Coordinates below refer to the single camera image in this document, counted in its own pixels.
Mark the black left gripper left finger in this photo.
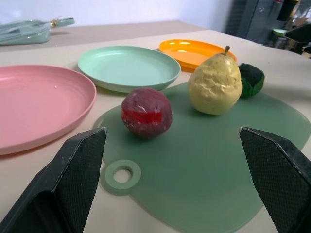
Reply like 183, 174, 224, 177
0, 127, 107, 233

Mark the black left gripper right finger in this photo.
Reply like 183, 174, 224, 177
239, 126, 311, 233

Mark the pink plate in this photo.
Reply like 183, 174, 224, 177
0, 65, 97, 156

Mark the dark green toy vegetable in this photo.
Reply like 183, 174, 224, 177
238, 63, 265, 99

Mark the mint green plate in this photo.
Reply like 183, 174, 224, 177
77, 46, 182, 93

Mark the orange plate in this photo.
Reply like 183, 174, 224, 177
158, 38, 238, 73

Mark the green cutting mat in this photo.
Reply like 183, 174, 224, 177
93, 81, 311, 233

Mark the dark red apple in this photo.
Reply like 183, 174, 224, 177
121, 87, 173, 140

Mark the yellow pear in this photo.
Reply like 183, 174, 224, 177
188, 45, 243, 116

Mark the dark cabinet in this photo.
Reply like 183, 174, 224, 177
225, 0, 311, 59

